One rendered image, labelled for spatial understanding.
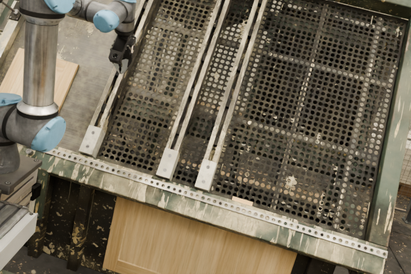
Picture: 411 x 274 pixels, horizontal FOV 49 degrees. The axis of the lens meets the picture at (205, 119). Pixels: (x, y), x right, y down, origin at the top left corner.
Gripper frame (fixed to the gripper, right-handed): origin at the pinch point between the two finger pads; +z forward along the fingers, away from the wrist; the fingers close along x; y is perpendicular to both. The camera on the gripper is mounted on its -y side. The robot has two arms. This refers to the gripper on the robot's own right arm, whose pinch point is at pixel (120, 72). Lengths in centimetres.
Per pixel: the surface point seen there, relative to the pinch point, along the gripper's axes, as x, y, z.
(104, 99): 8.9, 6.7, 23.5
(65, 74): 32.1, 18.5, 25.3
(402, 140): -123, 14, 9
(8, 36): 65, 29, 20
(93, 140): 7.2, -10.6, 32.8
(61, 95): 30.4, 9.0, 30.4
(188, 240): -44, -20, 76
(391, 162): -119, 4, 15
